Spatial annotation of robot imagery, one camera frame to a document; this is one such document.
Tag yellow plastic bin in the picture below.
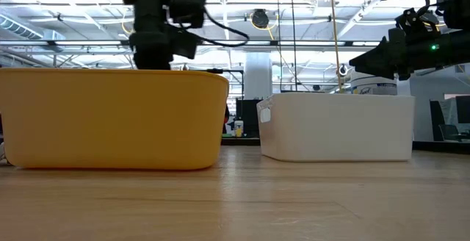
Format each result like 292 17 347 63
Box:
0 68 231 171

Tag black monitor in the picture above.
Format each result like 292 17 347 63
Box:
443 93 470 124

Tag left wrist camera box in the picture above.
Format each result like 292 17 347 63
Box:
167 0 207 29

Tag white wipes canister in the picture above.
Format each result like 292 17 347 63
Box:
350 72 398 96

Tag black partition panel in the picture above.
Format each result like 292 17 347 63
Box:
429 100 446 142

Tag black ceiling cable reel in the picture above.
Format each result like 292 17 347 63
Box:
249 8 276 40

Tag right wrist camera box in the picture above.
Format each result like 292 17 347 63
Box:
394 7 440 35

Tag white plastic bin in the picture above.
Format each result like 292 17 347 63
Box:
256 92 416 162

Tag ceiling light bar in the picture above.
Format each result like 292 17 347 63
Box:
0 39 383 48

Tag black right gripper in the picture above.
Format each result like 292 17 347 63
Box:
349 29 447 81

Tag black cabinet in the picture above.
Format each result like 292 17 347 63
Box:
234 99 262 139

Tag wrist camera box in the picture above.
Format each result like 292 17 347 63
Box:
394 7 440 35
167 0 207 29

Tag thin black hanging cable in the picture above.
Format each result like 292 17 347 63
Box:
275 0 283 93

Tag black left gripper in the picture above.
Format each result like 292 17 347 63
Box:
128 26 201 71

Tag yellow hanging cable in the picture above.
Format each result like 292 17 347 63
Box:
328 0 345 95

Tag white column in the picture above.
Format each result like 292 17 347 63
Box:
244 52 275 101

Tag black office chair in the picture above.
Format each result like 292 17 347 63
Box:
438 123 470 142

